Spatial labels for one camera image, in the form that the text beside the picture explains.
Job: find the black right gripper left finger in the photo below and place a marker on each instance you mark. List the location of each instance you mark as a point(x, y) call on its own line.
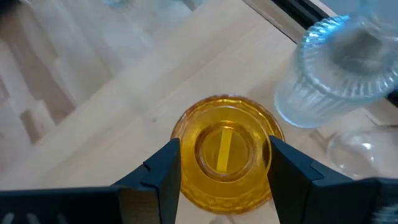
point(164, 174)

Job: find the clear ribbed glass bottle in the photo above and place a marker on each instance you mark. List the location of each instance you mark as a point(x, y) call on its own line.
point(326, 93)

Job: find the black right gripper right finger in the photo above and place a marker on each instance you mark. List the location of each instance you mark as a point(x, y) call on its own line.
point(289, 177)

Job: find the tall clear glass vase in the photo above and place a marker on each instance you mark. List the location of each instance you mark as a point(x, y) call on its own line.
point(357, 155)

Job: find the yellow embossed glass vase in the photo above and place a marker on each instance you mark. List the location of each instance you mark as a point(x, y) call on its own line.
point(217, 193)

